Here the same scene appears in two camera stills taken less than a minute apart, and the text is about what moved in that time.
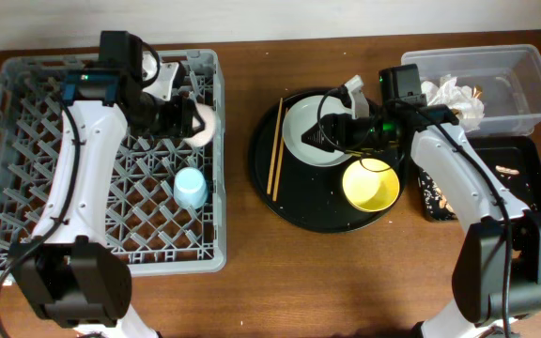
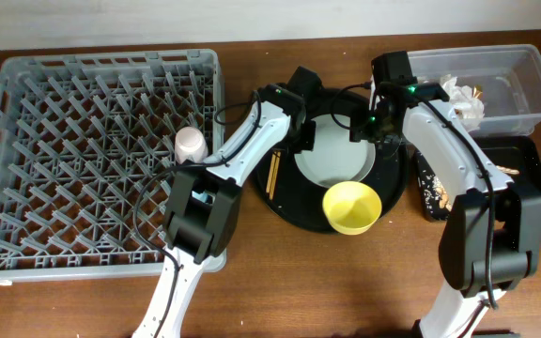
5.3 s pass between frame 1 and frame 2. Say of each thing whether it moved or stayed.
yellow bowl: moved
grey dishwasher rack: stayed
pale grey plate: moved
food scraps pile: stayed
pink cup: moved
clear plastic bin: stayed
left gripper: moved
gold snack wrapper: stayed
